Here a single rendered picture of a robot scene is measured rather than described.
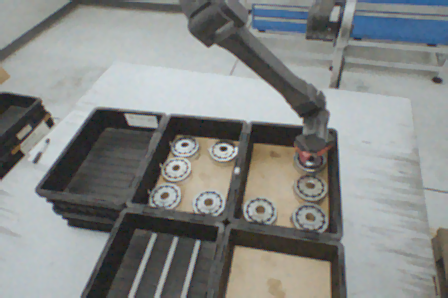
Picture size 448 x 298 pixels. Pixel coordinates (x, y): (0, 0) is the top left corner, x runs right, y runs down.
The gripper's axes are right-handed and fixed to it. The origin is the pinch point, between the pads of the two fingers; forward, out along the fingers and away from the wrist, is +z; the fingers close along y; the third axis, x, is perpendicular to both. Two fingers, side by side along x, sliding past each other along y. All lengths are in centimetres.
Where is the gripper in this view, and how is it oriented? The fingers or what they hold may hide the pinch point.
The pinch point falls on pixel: (311, 156)
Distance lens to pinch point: 106.7
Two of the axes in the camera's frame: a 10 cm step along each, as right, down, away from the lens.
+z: 0.7, 6.7, 7.4
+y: 9.0, -3.7, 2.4
